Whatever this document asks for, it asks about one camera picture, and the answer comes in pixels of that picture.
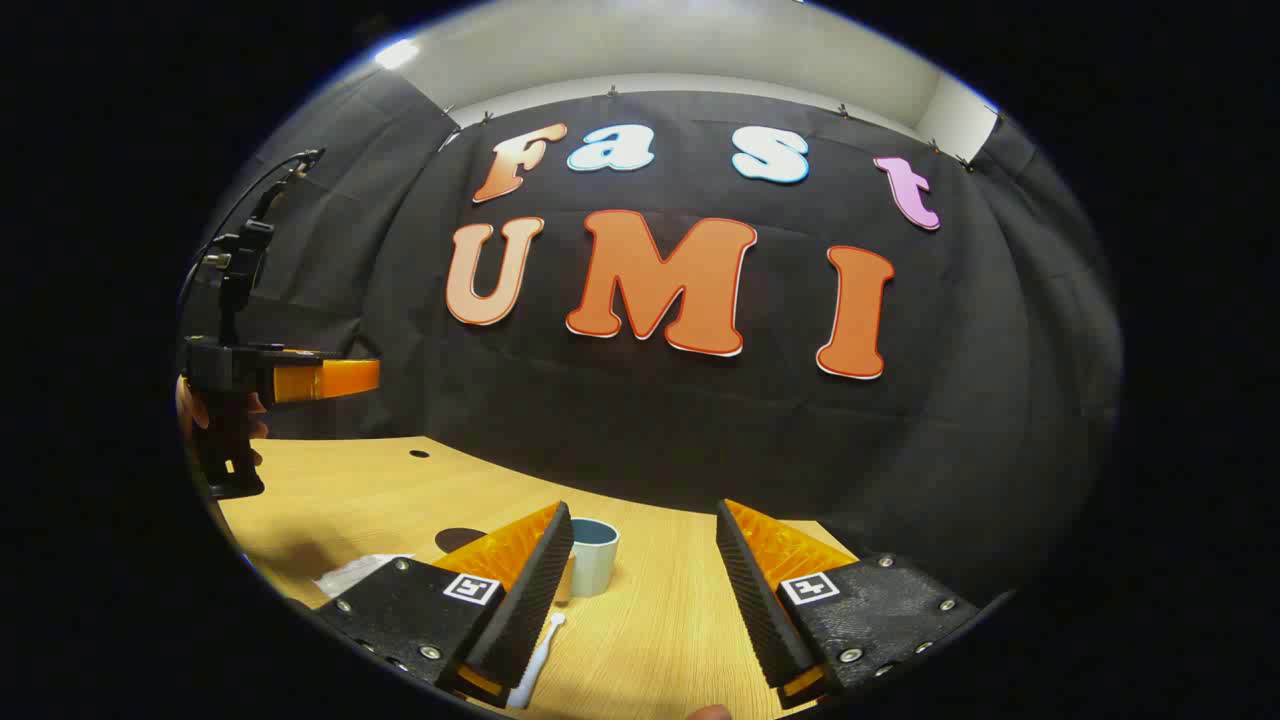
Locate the dark round coaster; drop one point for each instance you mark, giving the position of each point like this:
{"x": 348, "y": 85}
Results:
{"x": 455, "y": 540}

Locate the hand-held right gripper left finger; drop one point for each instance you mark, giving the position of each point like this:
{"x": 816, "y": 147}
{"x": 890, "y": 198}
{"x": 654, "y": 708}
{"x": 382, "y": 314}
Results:
{"x": 525, "y": 610}

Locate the light blue cup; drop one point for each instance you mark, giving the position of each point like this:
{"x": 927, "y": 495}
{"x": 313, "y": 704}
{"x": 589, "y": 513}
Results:
{"x": 594, "y": 565}

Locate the wooden desktop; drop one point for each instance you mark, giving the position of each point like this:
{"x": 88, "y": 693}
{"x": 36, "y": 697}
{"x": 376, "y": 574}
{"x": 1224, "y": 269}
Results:
{"x": 650, "y": 620}

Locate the black backdrop cloth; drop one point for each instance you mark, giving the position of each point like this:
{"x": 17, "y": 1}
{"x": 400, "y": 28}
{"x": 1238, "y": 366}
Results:
{"x": 700, "y": 430}

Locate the ceiling light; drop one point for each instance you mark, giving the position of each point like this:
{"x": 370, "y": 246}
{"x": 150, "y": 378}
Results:
{"x": 397, "y": 53}

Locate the white toothbrush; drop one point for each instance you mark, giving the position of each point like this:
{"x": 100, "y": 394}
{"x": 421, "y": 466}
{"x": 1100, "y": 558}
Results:
{"x": 540, "y": 655}

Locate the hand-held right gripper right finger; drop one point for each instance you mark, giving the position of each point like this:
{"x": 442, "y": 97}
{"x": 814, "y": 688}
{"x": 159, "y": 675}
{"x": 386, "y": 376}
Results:
{"x": 765, "y": 610}

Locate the white toothpaste tube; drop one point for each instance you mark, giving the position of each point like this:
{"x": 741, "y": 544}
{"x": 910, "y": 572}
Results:
{"x": 355, "y": 575}

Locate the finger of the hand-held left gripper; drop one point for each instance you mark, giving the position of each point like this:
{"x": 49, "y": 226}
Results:
{"x": 320, "y": 378}

